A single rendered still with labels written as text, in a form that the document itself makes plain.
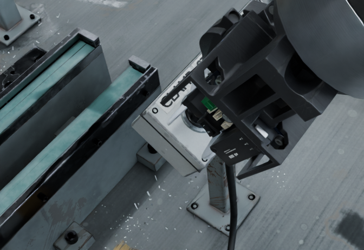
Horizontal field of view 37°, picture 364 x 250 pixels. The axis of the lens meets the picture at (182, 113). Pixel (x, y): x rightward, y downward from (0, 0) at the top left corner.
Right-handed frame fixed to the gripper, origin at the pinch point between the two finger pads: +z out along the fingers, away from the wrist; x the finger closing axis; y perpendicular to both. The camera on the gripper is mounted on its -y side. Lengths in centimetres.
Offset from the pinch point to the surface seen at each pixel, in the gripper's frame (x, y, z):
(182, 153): 1.2, 3.5, 3.1
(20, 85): -16.7, 1.1, 29.4
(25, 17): -29, -15, 51
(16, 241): -3.4, 15.5, 25.5
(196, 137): 1.1, 2.0, 2.1
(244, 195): 13.6, -7.2, 24.1
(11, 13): -30, -13, 49
